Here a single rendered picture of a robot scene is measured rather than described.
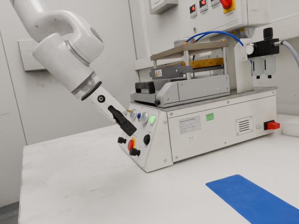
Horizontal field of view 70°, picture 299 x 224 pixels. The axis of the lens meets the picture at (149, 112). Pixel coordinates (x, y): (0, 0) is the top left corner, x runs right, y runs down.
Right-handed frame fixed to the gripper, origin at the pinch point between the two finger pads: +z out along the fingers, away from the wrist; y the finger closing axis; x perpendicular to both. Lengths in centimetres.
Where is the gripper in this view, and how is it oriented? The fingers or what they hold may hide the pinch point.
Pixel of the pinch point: (128, 128)
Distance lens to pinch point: 63.9
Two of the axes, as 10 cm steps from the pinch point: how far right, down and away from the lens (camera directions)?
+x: -6.8, 7.1, -1.9
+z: 6.3, 7.0, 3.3
